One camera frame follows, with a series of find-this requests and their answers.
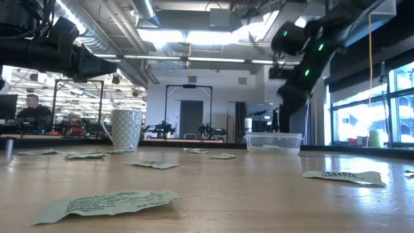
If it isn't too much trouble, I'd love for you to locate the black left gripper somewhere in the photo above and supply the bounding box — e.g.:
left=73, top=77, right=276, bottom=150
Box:
left=48, top=16, right=118, bottom=82

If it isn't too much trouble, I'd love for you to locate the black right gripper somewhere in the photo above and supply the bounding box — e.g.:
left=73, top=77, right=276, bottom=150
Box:
left=277, top=82, right=310, bottom=114

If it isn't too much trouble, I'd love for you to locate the clear plastic container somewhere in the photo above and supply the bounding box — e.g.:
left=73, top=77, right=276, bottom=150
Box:
left=243, top=131, right=304, bottom=155

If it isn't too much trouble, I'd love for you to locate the white patterned mug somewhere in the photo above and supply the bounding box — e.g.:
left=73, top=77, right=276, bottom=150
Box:
left=99, top=109, right=144, bottom=150

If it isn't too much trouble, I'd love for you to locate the person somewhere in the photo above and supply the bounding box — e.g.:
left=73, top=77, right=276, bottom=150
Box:
left=16, top=93, right=52, bottom=119

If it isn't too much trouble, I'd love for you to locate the yellow-green container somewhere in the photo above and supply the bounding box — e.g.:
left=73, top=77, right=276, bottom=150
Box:
left=368, top=129, right=384, bottom=148

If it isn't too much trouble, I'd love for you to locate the black monitor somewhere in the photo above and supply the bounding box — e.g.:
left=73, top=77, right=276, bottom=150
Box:
left=0, top=93, right=19, bottom=120

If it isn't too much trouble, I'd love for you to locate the grey door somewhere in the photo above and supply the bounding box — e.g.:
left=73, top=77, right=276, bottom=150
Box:
left=179, top=100, right=204, bottom=139

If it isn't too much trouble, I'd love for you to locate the black gantry frame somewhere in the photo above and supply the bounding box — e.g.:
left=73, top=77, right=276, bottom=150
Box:
left=52, top=79, right=105, bottom=130
left=164, top=83, right=213, bottom=135

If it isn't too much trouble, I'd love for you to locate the black aluminium table frame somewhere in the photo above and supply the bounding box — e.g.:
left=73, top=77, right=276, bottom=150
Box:
left=0, top=135, right=414, bottom=161

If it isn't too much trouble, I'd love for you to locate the silver metal post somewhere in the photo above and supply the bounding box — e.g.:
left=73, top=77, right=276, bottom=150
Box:
left=5, top=137, right=15, bottom=160

